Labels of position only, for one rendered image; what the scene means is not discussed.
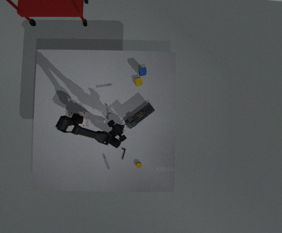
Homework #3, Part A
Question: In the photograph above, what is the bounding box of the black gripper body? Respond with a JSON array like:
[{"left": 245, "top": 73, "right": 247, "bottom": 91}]
[{"left": 108, "top": 120, "right": 126, "bottom": 142}]

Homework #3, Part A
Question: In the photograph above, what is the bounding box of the blue block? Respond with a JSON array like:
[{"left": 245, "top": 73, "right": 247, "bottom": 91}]
[{"left": 139, "top": 67, "right": 147, "bottom": 76}]

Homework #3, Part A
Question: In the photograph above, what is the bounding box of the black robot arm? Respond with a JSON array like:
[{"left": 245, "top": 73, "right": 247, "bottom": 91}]
[{"left": 56, "top": 113, "right": 123, "bottom": 148}]

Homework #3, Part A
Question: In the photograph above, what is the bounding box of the yellow cube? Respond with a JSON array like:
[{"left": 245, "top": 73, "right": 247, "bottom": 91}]
[{"left": 135, "top": 78, "right": 142, "bottom": 86}]

